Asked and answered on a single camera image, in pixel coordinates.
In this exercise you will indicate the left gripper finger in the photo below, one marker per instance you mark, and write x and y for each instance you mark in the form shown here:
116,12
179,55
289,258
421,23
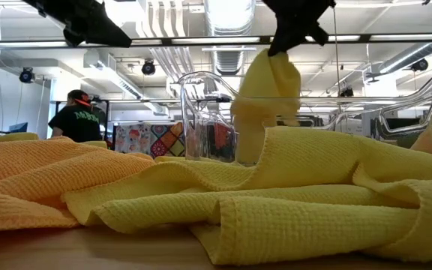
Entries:
107,28
107,40

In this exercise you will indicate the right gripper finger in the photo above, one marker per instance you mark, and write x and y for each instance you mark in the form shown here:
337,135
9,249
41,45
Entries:
293,37
279,37

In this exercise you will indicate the black ceiling spotlight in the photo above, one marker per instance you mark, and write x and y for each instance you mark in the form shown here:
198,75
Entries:
148,67
347,92
420,64
26,75

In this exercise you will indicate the white ceiling conduit bundle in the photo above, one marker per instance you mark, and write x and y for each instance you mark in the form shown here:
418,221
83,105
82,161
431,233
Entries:
167,30

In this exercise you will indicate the long linear ceiling light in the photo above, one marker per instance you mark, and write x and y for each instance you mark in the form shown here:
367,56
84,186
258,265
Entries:
216,39

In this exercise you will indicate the clear plastic basket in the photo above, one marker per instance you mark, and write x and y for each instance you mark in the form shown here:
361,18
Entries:
332,108
189,112

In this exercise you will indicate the person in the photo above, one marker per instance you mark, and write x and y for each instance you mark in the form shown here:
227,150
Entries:
75,123

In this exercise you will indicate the colourful patchwork quilt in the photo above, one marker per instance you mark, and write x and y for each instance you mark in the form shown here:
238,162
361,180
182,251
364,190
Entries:
163,142

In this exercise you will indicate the black computer monitor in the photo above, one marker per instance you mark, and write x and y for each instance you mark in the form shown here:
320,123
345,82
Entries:
18,128

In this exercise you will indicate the white rectangular ceiling duct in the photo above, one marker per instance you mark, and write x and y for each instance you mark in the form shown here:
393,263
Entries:
107,71

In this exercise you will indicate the silver ceiling air duct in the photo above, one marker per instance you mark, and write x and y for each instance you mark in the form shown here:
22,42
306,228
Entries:
229,22

